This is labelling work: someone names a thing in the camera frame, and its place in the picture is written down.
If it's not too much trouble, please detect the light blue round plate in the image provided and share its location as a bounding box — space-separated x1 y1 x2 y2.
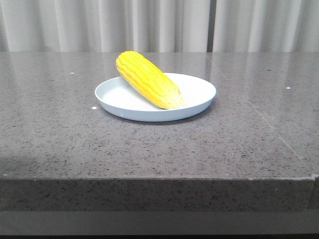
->
95 73 216 122

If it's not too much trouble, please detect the yellow corn cob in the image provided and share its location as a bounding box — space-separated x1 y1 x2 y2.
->
116 51 186 110

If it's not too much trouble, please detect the white pleated curtain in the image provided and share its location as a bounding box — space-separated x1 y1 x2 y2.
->
0 0 319 52

